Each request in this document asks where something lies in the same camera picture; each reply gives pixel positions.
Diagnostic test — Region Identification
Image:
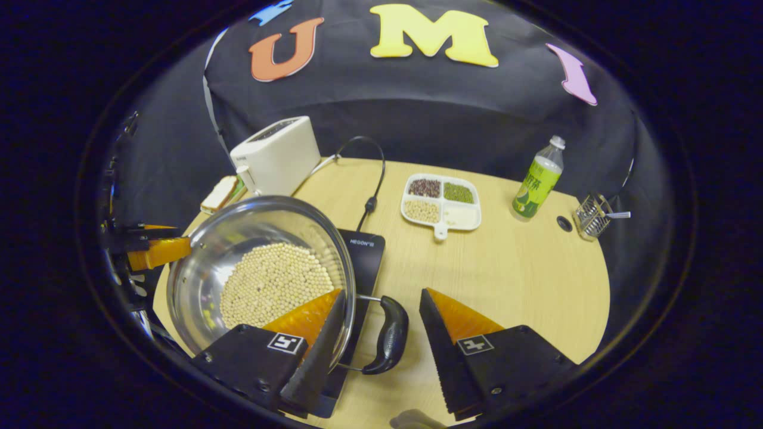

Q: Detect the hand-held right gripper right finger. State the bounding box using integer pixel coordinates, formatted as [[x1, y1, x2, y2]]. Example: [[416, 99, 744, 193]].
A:
[[418, 287, 579, 421]]

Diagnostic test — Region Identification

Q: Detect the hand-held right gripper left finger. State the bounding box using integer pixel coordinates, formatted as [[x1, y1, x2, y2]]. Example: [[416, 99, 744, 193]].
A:
[[190, 288, 348, 419]]

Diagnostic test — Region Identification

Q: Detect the steel pot with black handle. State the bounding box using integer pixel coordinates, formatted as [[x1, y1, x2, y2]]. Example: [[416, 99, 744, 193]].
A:
[[166, 195, 411, 377]]

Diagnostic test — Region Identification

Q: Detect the black induction cooktop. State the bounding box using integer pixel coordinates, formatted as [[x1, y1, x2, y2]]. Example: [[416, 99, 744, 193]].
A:
[[307, 229, 387, 419]]

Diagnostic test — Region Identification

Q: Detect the large heap of soybeans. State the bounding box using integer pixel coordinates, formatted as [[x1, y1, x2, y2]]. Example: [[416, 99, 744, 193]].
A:
[[219, 242, 336, 329]]

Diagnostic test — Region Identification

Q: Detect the white toaster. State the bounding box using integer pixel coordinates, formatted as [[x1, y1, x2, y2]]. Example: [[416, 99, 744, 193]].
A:
[[229, 116, 322, 198]]

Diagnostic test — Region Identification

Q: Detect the white divided dish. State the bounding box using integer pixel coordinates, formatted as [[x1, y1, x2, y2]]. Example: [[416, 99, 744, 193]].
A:
[[400, 173, 483, 241]]

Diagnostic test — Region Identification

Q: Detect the small heap of soybeans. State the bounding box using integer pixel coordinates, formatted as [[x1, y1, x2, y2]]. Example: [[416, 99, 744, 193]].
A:
[[405, 200, 441, 224]]

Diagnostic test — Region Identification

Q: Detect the pile of green mung beans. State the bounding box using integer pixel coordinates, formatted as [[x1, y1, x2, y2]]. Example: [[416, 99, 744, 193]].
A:
[[443, 182, 475, 204]]

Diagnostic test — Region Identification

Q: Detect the pile of red beans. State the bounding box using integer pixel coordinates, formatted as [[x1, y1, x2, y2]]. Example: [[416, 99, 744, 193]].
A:
[[408, 178, 442, 198]]

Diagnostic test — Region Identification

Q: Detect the green label drink bottle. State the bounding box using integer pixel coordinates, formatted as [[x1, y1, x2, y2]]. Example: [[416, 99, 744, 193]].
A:
[[510, 135, 566, 223]]

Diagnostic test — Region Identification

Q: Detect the white toaster cable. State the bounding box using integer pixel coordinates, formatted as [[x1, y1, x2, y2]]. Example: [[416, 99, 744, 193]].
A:
[[307, 154, 340, 179]]

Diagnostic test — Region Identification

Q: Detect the black power cable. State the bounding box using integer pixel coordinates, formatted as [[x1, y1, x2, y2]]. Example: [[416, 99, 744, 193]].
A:
[[334, 135, 387, 233]]

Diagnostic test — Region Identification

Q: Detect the metal wire holder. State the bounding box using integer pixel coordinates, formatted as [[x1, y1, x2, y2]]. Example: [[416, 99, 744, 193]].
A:
[[573, 192, 613, 241]]

